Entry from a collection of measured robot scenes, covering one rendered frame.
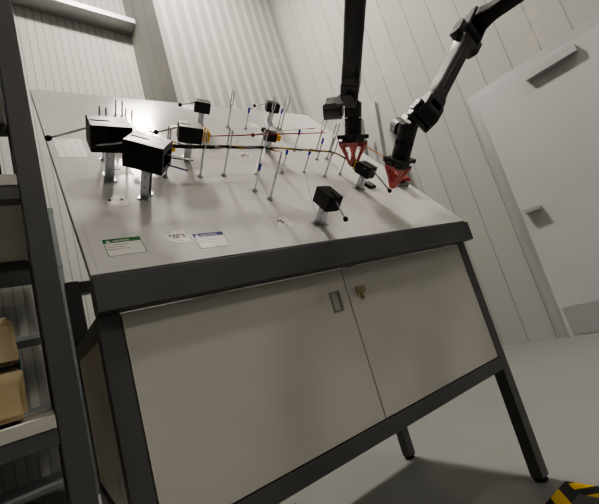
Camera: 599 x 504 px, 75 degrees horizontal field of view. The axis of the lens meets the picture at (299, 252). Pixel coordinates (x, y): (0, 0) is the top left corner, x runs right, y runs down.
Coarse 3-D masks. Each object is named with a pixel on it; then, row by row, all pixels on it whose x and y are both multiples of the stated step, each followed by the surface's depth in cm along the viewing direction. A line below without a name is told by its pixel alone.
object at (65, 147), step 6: (54, 138) 107; (60, 138) 108; (54, 144) 104; (60, 144) 105; (66, 144) 106; (72, 144) 107; (78, 144) 108; (60, 150) 102; (66, 150) 103; (72, 150) 104; (78, 150) 105; (84, 150) 106; (60, 156) 100; (66, 156) 101; (72, 156) 102; (78, 156) 102; (84, 156) 103
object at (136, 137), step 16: (96, 144) 88; (112, 144) 88; (128, 144) 85; (144, 144) 85; (160, 144) 87; (128, 160) 87; (144, 160) 87; (160, 160) 86; (144, 176) 93; (144, 192) 94
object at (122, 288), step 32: (448, 224) 129; (256, 256) 87; (288, 256) 91; (320, 256) 96; (352, 256) 102; (384, 256) 109; (96, 288) 68; (128, 288) 71; (160, 288) 74; (192, 288) 77; (224, 288) 81
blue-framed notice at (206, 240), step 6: (192, 234) 87; (198, 234) 88; (204, 234) 88; (210, 234) 89; (216, 234) 89; (222, 234) 90; (198, 240) 86; (204, 240) 86; (210, 240) 87; (216, 240) 88; (222, 240) 88; (228, 240) 89; (204, 246) 84; (210, 246) 85; (216, 246) 86; (222, 246) 86
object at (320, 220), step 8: (320, 192) 101; (328, 192) 101; (336, 192) 102; (320, 200) 102; (328, 200) 99; (336, 200) 101; (320, 208) 104; (328, 208) 101; (336, 208) 102; (320, 216) 105; (344, 216) 98; (320, 224) 106
